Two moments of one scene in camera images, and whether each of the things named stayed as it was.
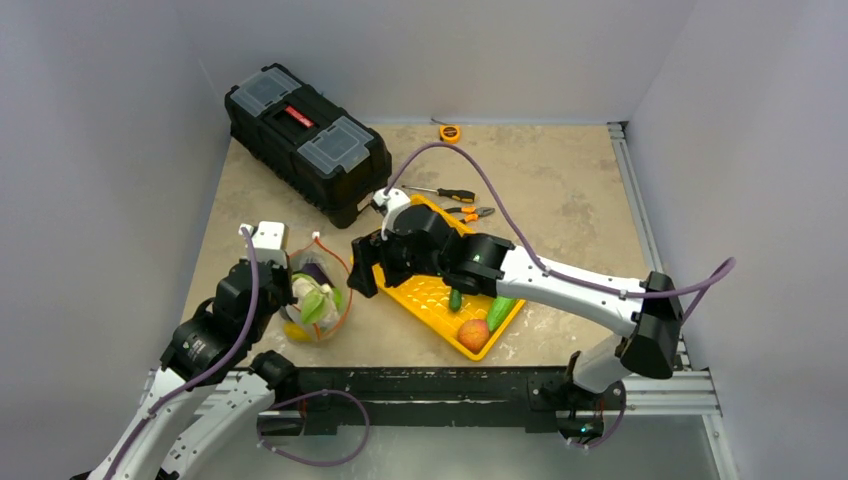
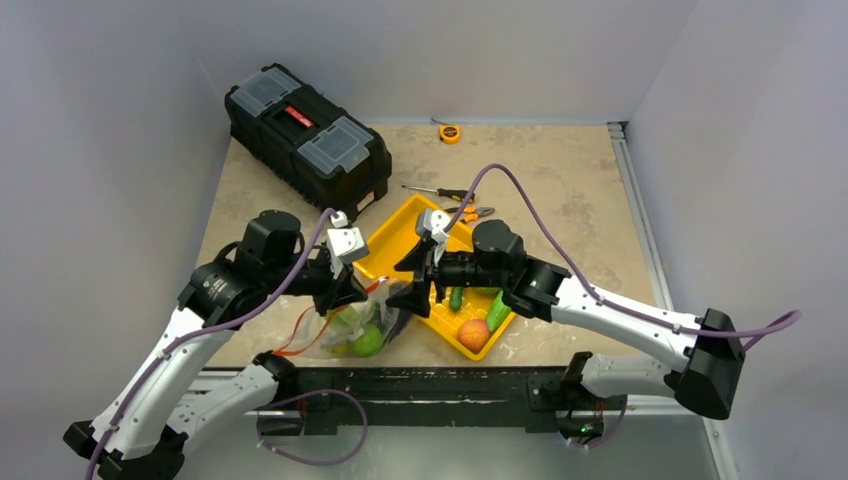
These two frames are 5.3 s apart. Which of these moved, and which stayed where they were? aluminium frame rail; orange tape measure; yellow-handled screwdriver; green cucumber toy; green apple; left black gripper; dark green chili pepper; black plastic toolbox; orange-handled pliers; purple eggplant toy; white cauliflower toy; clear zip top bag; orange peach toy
Moved: purple eggplant toy; green apple; clear zip top bag; white cauliflower toy; left black gripper
Stayed: orange tape measure; aluminium frame rail; green cucumber toy; orange peach toy; yellow-handled screwdriver; black plastic toolbox; orange-handled pliers; dark green chili pepper
